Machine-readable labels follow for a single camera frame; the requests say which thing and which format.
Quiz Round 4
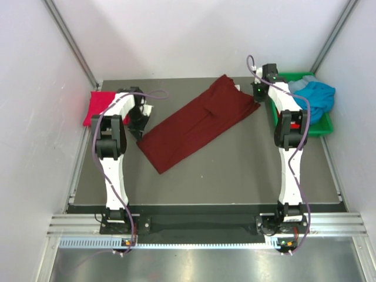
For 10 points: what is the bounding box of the red t-shirt in bin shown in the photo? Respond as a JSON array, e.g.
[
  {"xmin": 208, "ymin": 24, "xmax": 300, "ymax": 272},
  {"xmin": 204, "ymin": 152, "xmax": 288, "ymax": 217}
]
[{"xmin": 290, "ymin": 123, "xmax": 300, "ymax": 129}]

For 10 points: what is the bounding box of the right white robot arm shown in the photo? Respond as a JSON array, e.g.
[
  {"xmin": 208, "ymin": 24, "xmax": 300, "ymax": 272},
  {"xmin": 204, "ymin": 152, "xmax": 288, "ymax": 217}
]
[{"xmin": 247, "ymin": 62, "xmax": 309, "ymax": 236}]

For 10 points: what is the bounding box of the folded bright red t-shirt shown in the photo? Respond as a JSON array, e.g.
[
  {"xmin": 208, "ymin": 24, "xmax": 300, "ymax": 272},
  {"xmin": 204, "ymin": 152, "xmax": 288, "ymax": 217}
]
[{"xmin": 82, "ymin": 91, "xmax": 135, "ymax": 127}]

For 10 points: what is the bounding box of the grey slotted cable duct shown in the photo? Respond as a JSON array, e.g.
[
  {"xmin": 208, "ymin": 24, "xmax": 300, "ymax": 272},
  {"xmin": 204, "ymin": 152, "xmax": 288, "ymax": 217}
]
[{"xmin": 59, "ymin": 237, "xmax": 281, "ymax": 250}]

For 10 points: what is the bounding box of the grey t-shirt in bin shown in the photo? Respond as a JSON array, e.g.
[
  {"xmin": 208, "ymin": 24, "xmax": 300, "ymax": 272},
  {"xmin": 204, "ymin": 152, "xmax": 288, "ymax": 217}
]
[{"xmin": 288, "ymin": 75, "xmax": 319, "ymax": 94}]

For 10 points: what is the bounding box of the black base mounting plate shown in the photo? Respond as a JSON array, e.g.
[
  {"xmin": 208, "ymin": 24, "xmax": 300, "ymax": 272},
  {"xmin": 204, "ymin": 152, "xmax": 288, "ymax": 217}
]
[{"xmin": 99, "ymin": 213, "xmax": 309, "ymax": 236}]

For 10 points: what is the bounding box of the blue t-shirt in bin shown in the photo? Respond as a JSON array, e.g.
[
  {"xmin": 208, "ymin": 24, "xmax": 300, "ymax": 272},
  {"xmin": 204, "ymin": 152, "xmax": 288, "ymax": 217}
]
[{"xmin": 294, "ymin": 81, "xmax": 335, "ymax": 125}]

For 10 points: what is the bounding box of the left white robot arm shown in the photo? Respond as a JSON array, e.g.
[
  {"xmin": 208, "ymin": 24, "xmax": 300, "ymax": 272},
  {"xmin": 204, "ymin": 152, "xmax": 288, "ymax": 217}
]
[{"xmin": 90, "ymin": 86, "xmax": 153, "ymax": 235}]

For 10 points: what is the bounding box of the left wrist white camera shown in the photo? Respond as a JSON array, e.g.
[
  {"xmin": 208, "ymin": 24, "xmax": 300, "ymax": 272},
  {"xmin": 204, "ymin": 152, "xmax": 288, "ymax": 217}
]
[{"xmin": 142, "ymin": 105, "xmax": 153, "ymax": 116}]

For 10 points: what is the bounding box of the aluminium corner post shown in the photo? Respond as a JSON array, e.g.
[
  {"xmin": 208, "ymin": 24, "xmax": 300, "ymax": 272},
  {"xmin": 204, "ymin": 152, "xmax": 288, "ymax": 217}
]
[
  {"xmin": 310, "ymin": 0, "xmax": 360, "ymax": 73},
  {"xmin": 42, "ymin": 0, "xmax": 100, "ymax": 89}
]

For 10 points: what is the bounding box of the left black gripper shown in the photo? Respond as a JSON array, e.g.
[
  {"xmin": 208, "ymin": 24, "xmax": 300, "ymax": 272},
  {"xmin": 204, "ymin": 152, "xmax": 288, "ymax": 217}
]
[{"xmin": 127, "ymin": 106, "xmax": 150, "ymax": 142}]

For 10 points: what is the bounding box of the dark maroon t-shirt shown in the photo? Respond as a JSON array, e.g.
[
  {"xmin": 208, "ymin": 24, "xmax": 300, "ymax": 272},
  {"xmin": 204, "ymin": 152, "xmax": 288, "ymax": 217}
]
[{"xmin": 137, "ymin": 75, "xmax": 260, "ymax": 174}]

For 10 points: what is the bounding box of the left aluminium corner post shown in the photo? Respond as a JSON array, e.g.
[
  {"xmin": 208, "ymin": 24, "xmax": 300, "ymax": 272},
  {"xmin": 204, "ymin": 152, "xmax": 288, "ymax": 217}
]
[{"xmin": 42, "ymin": 0, "xmax": 100, "ymax": 89}]

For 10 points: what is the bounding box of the aluminium front rail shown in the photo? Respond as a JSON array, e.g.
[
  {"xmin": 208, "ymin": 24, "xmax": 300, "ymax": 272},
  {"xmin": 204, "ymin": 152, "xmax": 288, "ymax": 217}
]
[{"xmin": 47, "ymin": 213, "xmax": 367, "ymax": 237}]

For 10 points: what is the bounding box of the right aluminium corner post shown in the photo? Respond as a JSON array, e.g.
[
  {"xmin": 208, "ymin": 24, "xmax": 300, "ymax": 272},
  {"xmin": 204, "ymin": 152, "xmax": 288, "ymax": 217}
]
[{"xmin": 310, "ymin": 0, "xmax": 360, "ymax": 73}]

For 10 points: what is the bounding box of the green plastic bin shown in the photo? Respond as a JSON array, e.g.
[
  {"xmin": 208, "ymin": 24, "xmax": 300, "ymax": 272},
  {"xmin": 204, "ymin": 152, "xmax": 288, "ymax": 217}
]
[{"xmin": 280, "ymin": 72, "xmax": 334, "ymax": 137}]

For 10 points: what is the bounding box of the wrist white camera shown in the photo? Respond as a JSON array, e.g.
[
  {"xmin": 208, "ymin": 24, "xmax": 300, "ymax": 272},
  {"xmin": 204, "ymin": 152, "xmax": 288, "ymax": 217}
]
[
  {"xmin": 142, "ymin": 105, "xmax": 153, "ymax": 116},
  {"xmin": 251, "ymin": 66, "xmax": 263, "ymax": 79}
]

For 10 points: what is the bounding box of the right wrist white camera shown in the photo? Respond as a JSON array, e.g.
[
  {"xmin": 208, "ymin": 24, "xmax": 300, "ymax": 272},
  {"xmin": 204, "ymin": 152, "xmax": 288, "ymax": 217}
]
[{"xmin": 251, "ymin": 66, "xmax": 263, "ymax": 79}]

